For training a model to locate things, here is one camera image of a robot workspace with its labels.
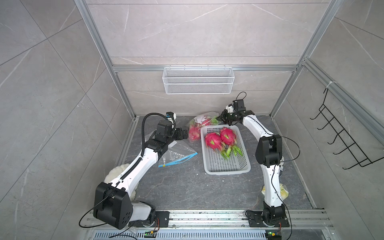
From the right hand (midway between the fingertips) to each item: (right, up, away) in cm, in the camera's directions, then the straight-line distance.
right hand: (216, 117), depth 99 cm
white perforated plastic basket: (-2, -30, -7) cm, 31 cm away
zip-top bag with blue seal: (-26, -22, -9) cm, 36 cm away
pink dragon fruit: (+7, -14, -7) cm, 17 cm away
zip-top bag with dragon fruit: (-15, -6, -2) cm, 16 cm away
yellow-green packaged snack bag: (+35, -42, -19) cm, 58 cm away
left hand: (-21, -6, -18) cm, 29 cm away
